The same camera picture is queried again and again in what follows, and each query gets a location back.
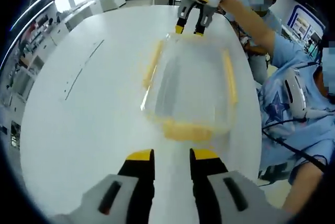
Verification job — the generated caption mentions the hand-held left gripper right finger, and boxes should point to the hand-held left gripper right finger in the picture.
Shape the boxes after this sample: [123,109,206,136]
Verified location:
[189,148,292,224]

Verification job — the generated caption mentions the black cable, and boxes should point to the black cable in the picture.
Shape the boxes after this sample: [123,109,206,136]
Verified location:
[261,118,327,172]

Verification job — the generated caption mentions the dark cloth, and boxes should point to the dark cloth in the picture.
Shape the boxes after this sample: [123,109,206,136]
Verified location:
[258,164,291,183]

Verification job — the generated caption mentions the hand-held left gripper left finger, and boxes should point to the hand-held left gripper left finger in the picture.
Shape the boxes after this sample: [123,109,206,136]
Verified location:
[48,148,156,224]

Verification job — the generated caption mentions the white wearable device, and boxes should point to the white wearable device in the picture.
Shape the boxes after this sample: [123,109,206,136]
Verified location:
[283,69,309,118]

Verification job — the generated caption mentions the blue framed wall poster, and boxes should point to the blue framed wall poster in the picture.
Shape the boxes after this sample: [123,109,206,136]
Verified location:
[286,3,327,50]

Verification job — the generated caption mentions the person in blue shirt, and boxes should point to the person in blue shirt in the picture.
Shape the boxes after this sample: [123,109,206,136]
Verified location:
[258,34,335,184]

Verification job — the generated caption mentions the clear storage box yellow latches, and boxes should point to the clear storage box yellow latches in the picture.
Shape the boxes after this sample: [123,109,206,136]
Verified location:
[140,31,239,147]

